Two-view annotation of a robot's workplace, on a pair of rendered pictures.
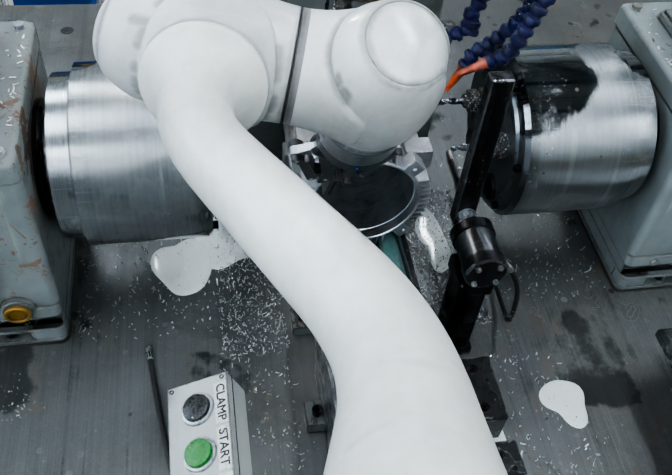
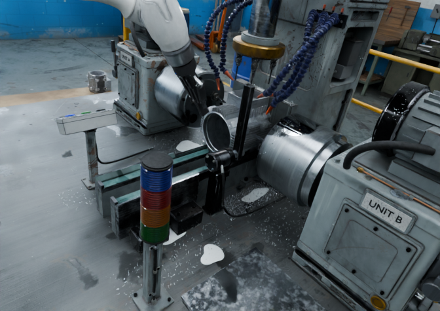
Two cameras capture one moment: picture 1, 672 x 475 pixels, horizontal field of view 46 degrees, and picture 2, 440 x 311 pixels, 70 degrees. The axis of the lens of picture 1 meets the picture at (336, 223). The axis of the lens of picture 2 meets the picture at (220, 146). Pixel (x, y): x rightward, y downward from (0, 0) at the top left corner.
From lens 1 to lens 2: 0.97 m
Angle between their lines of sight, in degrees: 47
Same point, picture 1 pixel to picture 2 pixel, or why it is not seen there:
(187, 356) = not seen: hidden behind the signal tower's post
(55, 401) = (124, 140)
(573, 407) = (210, 257)
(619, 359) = not seen: hidden behind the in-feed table
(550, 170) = (268, 152)
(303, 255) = not seen: outside the picture
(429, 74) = not seen: outside the picture
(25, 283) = (143, 107)
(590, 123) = (293, 143)
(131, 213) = (164, 95)
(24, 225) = (146, 84)
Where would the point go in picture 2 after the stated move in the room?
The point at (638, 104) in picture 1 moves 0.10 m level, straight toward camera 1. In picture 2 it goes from (319, 148) to (283, 145)
